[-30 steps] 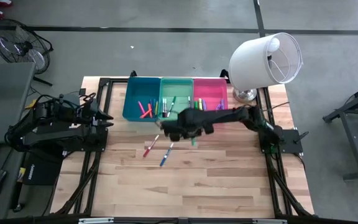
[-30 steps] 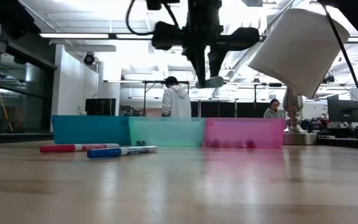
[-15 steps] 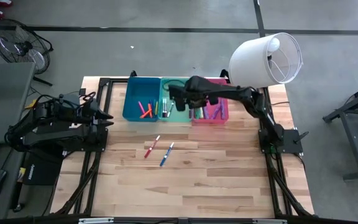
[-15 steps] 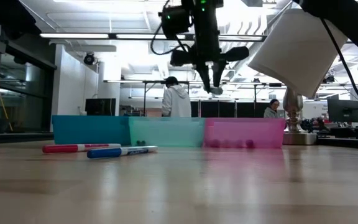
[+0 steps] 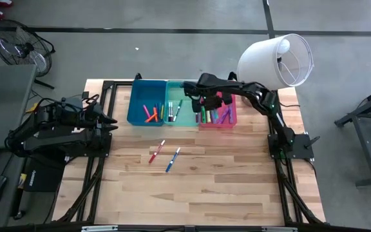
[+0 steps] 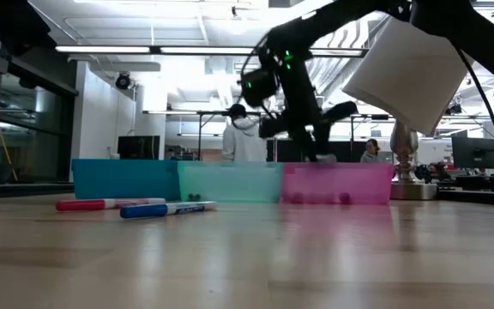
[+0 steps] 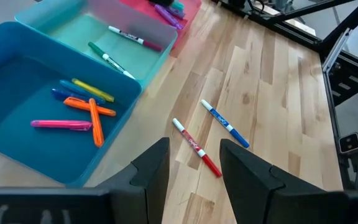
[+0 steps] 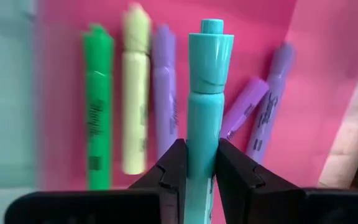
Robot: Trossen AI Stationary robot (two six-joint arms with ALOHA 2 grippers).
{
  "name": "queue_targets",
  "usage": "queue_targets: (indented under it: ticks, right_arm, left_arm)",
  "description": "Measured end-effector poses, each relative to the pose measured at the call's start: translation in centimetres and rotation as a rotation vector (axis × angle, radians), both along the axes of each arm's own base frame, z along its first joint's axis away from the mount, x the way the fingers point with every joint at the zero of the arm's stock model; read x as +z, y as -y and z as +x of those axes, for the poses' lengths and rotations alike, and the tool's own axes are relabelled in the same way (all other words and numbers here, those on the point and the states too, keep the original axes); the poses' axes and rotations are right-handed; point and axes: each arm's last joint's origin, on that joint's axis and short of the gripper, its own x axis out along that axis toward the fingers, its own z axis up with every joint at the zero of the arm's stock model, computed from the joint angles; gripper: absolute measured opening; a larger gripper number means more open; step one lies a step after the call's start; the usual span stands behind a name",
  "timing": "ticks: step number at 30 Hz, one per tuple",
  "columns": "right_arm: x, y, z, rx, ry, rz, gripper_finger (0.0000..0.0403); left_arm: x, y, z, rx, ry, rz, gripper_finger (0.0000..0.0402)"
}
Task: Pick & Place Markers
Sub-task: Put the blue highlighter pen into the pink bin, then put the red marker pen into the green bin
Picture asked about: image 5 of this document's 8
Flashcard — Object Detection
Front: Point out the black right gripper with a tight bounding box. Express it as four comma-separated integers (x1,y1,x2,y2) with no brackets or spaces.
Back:
192,92,234,113

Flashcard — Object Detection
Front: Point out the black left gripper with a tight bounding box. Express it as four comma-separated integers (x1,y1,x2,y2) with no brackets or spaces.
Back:
84,102,119,138

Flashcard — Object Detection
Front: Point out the green Expo marker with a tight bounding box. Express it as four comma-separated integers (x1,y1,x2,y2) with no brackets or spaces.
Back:
173,99,184,122

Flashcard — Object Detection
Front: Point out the red Expo marker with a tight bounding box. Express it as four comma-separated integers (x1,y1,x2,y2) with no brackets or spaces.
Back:
148,139,166,164

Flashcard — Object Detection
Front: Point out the blue Expo marker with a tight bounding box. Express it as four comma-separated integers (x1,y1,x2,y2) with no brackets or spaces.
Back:
165,147,182,173

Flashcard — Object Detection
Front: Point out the pink plastic bin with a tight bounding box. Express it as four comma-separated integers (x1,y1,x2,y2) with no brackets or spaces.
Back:
198,79,238,130

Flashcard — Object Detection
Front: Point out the teal plastic bin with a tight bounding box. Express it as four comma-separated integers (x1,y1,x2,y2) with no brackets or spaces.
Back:
163,79,202,128

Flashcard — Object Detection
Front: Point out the blue plastic bin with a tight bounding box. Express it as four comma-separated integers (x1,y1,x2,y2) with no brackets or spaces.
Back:
126,79,167,127

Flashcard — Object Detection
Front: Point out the silver lamp white shade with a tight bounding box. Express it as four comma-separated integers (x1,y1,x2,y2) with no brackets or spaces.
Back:
236,33,315,108

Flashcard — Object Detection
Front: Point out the black computer box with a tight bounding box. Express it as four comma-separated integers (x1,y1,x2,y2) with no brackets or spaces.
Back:
23,156,66,193

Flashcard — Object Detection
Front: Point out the black floor fan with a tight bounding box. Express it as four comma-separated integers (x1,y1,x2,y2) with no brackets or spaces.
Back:
0,19,57,90

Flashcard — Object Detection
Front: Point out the black metal stand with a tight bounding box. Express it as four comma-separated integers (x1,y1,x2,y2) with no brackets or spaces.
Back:
334,82,371,188

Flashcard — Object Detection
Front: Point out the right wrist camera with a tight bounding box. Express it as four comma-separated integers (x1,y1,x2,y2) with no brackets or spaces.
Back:
182,81,205,99

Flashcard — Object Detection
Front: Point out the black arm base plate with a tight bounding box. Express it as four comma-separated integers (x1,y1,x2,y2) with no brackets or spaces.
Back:
64,133,113,159
267,132,321,160

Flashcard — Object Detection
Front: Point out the black aluminium table frame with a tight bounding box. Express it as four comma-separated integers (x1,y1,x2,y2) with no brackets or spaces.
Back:
52,73,327,232

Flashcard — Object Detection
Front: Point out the silver metal bracket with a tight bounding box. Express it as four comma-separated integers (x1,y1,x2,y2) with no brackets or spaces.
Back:
81,225,119,232
262,226,298,232

